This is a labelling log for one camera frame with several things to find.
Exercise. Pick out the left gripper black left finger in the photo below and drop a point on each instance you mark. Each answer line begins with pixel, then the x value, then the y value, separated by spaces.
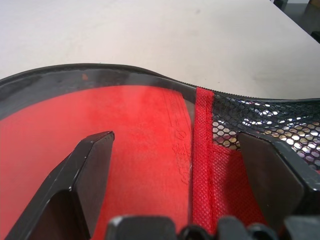
pixel 75 175

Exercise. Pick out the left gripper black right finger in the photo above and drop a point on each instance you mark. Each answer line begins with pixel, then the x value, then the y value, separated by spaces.
pixel 275 175

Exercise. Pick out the black red paddle case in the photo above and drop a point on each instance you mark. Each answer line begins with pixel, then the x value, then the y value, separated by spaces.
pixel 202 150

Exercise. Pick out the red table tennis paddle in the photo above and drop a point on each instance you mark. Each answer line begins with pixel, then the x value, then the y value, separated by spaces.
pixel 150 150

